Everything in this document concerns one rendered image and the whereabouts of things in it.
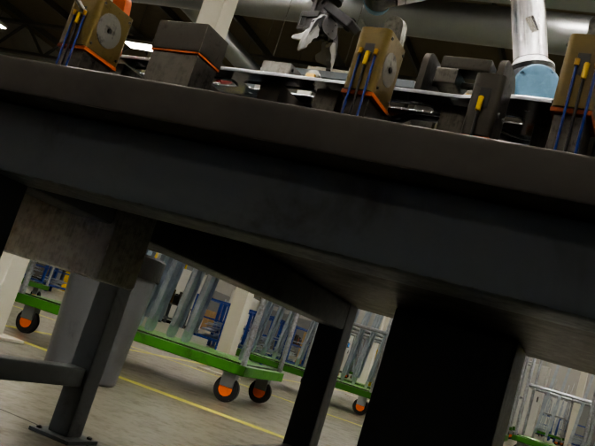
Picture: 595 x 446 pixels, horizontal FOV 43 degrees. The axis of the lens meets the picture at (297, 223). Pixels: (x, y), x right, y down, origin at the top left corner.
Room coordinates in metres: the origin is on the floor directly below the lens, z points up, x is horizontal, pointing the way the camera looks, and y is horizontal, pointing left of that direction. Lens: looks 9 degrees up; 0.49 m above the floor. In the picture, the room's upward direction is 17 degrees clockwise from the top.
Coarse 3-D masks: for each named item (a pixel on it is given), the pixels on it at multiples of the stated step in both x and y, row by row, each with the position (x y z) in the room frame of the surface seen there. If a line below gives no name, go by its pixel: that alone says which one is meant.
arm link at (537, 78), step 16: (512, 0) 1.80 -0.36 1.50; (528, 0) 1.76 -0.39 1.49; (544, 0) 1.77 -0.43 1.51; (512, 16) 1.80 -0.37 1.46; (528, 16) 1.76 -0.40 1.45; (544, 16) 1.77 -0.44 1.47; (512, 32) 1.81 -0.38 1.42; (528, 32) 1.76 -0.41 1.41; (544, 32) 1.77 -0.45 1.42; (528, 48) 1.76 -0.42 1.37; (544, 48) 1.76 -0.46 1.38; (512, 64) 1.78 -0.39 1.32; (528, 64) 1.74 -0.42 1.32; (544, 64) 1.74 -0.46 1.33; (528, 80) 1.73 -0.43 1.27; (544, 80) 1.73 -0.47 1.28; (544, 96) 1.73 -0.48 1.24
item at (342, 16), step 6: (324, 6) 1.87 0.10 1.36; (330, 6) 1.85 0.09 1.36; (330, 12) 1.85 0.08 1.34; (336, 12) 1.84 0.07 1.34; (342, 12) 1.83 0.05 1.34; (336, 18) 1.83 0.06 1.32; (342, 18) 1.82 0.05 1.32; (348, 18) 1.81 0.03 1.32; (342, 24) 1.84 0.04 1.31; (348, 24) 1.81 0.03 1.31; (354, 24) 1.81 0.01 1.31; (348, 30) 1.83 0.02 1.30; (354, 30) 1.83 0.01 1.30
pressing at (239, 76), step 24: (240, 72) 1.51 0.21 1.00; (264, 72) 1.45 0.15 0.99; (312, 96) 1.51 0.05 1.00; (408, 96) 1.35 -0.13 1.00; (432, 96) 1.32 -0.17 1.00; (456, 96) 1.26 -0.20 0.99; (528, 96) 1.18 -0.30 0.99; (408, 120) 1.45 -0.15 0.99; (432, 120) 1.42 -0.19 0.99; (528, 120) 1.29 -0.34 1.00; (528, 144) 1.39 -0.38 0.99
